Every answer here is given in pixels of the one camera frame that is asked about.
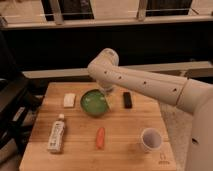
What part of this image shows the wooden cutting board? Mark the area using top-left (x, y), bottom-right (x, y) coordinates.
top-left (19, 82), bottom-right (176, 171)

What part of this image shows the orange carrot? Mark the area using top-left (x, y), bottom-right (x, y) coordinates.
top-left (96, 127), bottom-right (105, 149)

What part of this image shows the white labelled bottle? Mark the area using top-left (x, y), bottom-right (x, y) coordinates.
top-left (47, 114), bottom-right (65, 153)

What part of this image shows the white tofu block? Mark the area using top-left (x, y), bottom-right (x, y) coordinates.
top-left (63, 93), bottom-right (76, 108)

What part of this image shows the white paper cup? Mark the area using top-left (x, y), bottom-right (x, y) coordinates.
top-left (140, 128), bottom-right (163, 153)

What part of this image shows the green bowl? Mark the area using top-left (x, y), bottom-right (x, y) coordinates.
top-left (80, 89), bottom-right (109, 117)

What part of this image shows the black chair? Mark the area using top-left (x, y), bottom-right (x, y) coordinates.
top-left (0, 74), bottom-right (44, 151)

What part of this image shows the black rectangular block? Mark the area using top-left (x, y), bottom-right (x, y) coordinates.
top-left (123, 92), bottom-right (132, 109)

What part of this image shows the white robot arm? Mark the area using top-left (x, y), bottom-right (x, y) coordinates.
top-left (87, 48), bottom-right (213, 171)

